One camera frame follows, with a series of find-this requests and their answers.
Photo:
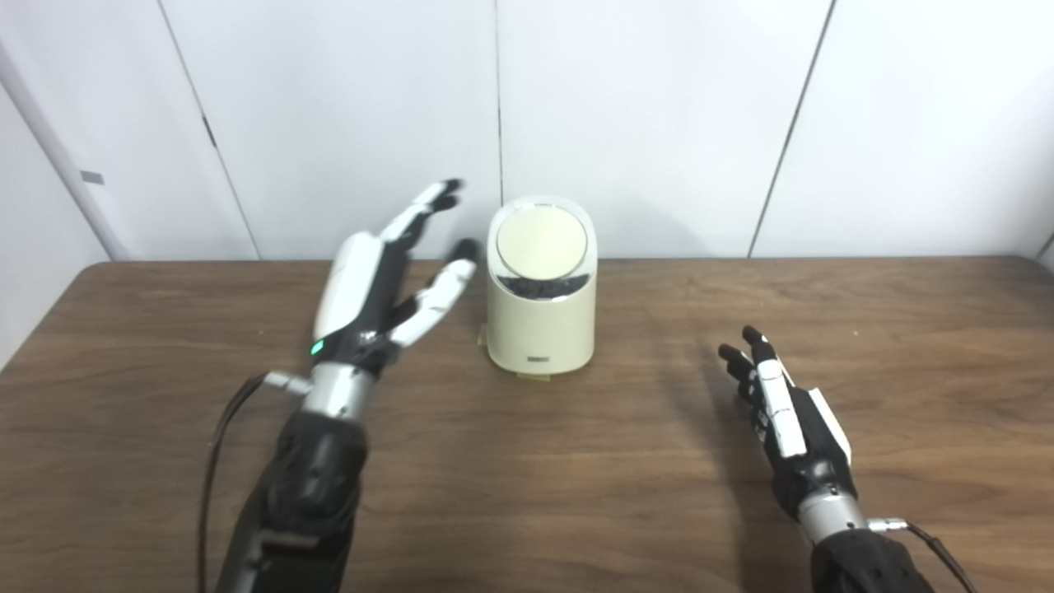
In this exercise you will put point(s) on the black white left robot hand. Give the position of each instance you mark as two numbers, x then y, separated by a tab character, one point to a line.
358	288

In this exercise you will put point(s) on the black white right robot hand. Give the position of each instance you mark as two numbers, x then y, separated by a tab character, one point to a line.
815	461

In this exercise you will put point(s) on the round cream bin lid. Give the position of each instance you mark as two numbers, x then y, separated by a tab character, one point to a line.
542	240

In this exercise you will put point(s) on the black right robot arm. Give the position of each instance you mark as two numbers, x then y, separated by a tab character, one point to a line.
865	564

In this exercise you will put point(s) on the black bin liner bag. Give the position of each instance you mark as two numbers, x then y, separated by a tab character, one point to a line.
543	287

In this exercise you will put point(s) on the cream-colored trash bin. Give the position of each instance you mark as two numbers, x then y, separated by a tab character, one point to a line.
541	329

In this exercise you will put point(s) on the black wall panel hinge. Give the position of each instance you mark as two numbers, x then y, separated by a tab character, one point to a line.
209	132

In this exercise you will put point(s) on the grey wall label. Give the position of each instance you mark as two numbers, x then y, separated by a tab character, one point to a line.
92	177

